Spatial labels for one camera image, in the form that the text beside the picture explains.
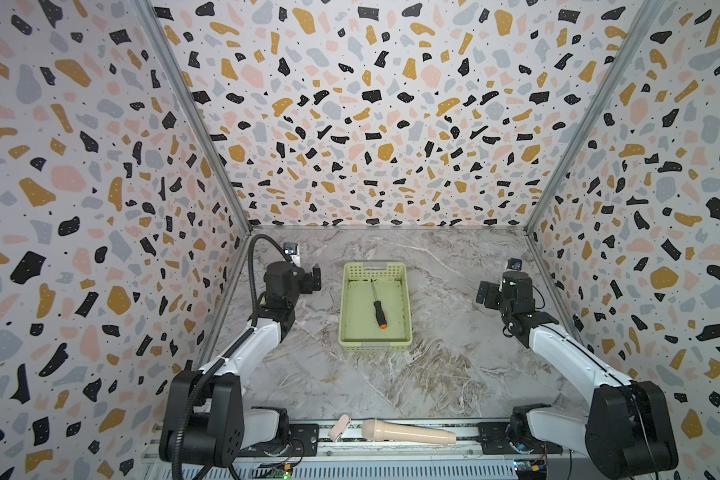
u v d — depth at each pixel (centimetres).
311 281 80
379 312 95
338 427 74
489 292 80
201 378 41
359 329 93
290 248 74
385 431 72
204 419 41
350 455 73
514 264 77
